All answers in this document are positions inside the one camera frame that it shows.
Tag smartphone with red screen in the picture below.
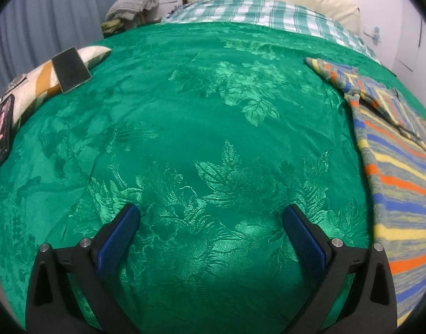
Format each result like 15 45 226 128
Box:
0 94 16 170

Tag striped knitted sweater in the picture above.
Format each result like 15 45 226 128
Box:
303 57 426 328

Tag green checked blanket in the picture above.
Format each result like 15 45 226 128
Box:
162 0 380 64

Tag patterned small pillow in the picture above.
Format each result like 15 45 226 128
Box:
0 45 112 129

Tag yellow green cloth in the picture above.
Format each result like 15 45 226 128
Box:
102 19 125 35

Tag green floral bedspread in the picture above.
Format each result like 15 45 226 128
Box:
0 21 426 334

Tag black screen smartphone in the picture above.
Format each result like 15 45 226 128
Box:
52 47 92 94

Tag grey knitted cloth pile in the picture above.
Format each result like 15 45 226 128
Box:
105 0 160 21

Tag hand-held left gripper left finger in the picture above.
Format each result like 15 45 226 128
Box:
25 203 142 334

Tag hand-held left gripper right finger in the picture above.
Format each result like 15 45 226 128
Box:
282 205 398 334

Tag grey blue curtain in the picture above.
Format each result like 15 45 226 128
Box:
0 0 134 87

